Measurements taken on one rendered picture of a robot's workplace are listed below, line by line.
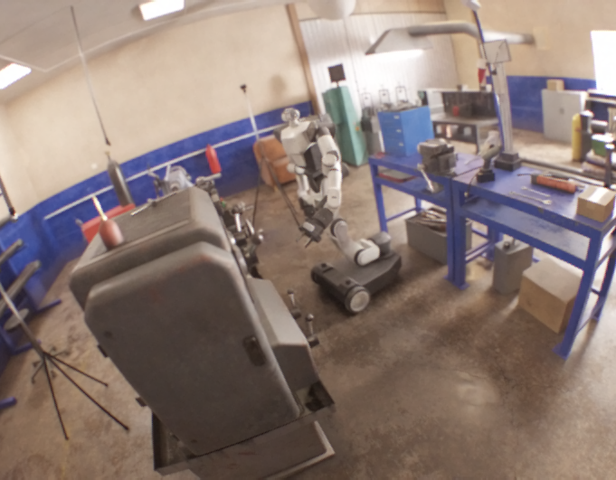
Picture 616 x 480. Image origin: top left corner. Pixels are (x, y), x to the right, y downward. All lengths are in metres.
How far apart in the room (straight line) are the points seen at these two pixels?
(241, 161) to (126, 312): 5.57
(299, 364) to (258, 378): 0.22
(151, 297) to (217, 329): 0.21
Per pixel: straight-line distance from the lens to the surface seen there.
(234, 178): 6.33
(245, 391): 1.12
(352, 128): 5.92
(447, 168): 2.32
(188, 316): 0.90
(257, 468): 1.68
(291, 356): 1.21
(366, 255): 2.53
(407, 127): 2.88
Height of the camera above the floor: 1.59
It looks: 26 degrees down
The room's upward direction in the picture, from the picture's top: 15 degrees counter-clockwise
